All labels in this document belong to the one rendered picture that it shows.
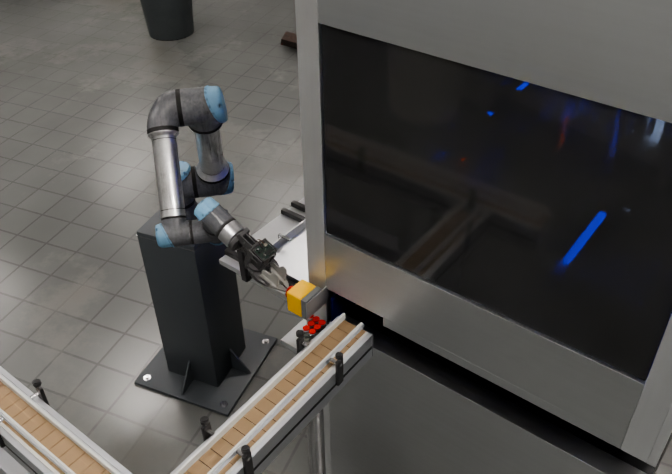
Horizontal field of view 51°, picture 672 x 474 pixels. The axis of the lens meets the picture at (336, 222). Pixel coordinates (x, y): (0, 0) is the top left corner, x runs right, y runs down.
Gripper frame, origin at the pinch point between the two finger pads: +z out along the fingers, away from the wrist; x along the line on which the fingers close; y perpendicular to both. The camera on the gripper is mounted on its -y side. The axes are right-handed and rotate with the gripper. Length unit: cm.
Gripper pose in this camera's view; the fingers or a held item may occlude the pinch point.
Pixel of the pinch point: (284, 288)
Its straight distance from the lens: 207.2
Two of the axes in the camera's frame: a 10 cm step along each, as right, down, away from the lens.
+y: 3.2, -5.7, -7.6
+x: 6.1, -4.9, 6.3
